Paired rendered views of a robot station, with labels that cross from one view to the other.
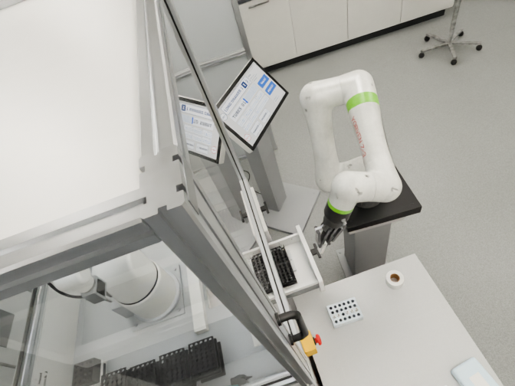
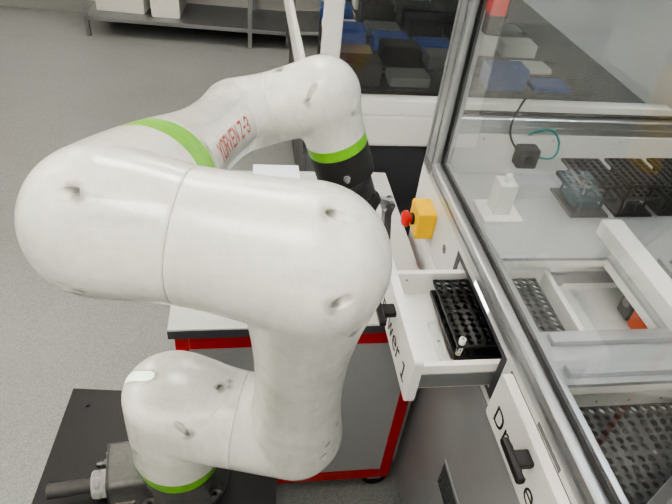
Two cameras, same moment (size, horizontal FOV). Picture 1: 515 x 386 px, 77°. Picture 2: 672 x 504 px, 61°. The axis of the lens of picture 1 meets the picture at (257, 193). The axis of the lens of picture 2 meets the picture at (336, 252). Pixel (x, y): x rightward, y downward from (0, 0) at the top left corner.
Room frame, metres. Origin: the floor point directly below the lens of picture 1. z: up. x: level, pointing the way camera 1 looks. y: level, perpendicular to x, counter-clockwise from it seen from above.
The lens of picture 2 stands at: (1.37, -0.42, 1.66)
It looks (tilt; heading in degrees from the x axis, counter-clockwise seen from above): 39 degrees down; 167
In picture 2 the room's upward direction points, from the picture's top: 7 degrees clockwise
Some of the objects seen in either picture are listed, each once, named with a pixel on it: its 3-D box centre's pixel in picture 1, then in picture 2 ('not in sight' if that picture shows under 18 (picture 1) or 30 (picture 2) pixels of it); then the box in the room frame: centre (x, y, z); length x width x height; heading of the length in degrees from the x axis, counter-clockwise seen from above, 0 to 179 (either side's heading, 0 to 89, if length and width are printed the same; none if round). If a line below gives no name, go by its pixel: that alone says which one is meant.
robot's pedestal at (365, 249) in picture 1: (364, 237); not in sight; (0.88, -0.50, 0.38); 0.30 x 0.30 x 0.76; 83
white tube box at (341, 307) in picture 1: (344, 312); not in sight; (0.40, -0.15, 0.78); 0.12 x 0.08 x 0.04; 87
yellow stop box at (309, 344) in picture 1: (309, 342); (421, 218); (0.32, 0.03, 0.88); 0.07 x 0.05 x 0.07; 178
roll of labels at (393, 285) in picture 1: (394, 279); not in sight; (0.45, -0.40, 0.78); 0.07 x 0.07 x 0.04
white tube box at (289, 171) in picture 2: not in sight; (276, 180); (0.01, -0.29, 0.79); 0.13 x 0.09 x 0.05; 88
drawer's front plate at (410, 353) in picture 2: (309, 256); (397, 322); (0.65, -0.11, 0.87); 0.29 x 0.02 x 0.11; 178
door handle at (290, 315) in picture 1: (294, 327); not in sight; (0.22, 0.03, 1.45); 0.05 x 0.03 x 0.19; 88
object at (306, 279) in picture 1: (265, 273); (498, 322); (0.65, 0.10, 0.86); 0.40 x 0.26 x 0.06; 88
